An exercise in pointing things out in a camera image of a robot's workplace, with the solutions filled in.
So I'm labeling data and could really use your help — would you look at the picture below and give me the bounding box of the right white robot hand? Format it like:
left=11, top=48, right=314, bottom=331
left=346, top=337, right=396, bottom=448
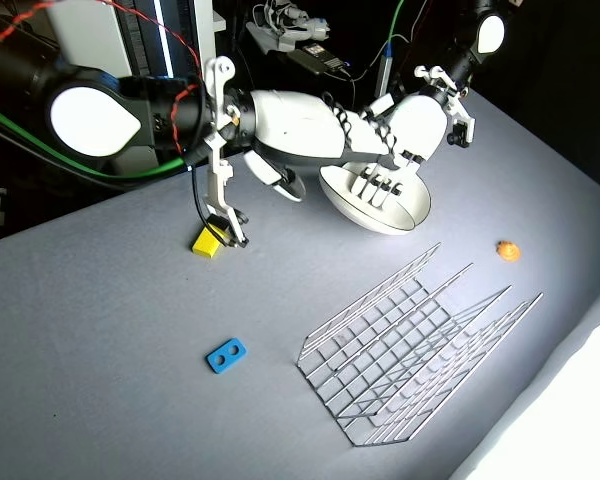
left=242, top=89, right=426, bottom=209

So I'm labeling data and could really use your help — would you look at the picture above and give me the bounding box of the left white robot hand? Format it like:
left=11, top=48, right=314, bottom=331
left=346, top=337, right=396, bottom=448
left=362, top=92, right=454, bottom=160

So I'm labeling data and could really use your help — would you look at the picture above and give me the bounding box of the white plate thin black rim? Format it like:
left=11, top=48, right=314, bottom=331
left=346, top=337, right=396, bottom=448
left=329, top=160, right=432, bottom=235
left=318, top=167, right=421, bottom=237

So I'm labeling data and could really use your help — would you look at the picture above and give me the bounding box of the black power adapter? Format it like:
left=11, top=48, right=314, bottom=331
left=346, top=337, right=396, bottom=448
left=287, top=42, right=354, bottom=77

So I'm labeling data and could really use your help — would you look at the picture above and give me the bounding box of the white plastic device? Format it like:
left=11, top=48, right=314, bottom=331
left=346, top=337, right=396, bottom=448
left=246, top=0, right=331, bottom=55

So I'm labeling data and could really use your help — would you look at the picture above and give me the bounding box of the yellow rectangular block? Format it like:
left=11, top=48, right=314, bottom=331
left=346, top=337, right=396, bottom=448
left=191, top=224, right=231, bottom=260

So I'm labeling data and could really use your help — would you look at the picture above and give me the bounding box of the orange swirl pastry toy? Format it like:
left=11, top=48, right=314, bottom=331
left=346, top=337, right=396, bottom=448
left=496, top=239, right=521, bottom=264

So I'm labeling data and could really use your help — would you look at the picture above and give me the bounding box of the white black robot torso column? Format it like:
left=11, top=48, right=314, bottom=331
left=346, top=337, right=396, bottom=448
left=47, top=0, right=216, bottom=84

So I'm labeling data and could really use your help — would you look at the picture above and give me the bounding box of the blue block with two holes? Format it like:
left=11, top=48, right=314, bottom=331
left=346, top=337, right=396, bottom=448
left=204, top=338, right=249, bottom=375

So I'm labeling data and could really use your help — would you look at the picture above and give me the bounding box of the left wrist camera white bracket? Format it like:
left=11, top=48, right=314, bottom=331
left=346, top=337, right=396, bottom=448
left=413, top=64, right=479, bottom=151

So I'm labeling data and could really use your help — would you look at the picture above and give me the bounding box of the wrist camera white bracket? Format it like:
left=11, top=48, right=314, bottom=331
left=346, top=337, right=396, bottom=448
left=199, top=55, right=251, bottom=250
left=413, top=64, right=479, bottom=151

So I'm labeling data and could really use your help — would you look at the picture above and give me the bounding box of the green cable with blue connector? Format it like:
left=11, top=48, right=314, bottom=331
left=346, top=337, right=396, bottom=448
left=373, top=0, right=407, bottom=99

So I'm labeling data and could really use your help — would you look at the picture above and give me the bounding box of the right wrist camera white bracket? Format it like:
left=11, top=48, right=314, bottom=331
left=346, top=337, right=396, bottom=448
left=199, top=55, right=251, bottom=250

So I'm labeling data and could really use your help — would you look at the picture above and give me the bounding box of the red wire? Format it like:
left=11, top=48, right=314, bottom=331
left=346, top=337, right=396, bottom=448
left=0, top=0, right=204, bottom=154

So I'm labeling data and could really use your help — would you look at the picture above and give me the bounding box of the black camera cable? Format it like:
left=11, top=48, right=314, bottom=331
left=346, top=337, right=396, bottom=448
left=188, top=149, right=217, bottom=232

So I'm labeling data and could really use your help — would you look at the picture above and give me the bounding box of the thick green cable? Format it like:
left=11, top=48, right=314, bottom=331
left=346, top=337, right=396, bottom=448
left=0, top=99, right=191, bottom=182

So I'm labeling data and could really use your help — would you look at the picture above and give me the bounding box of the silver wire rack shelf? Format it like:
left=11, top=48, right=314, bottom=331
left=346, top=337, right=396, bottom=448
left=295, top=242, right=545, bottom=448

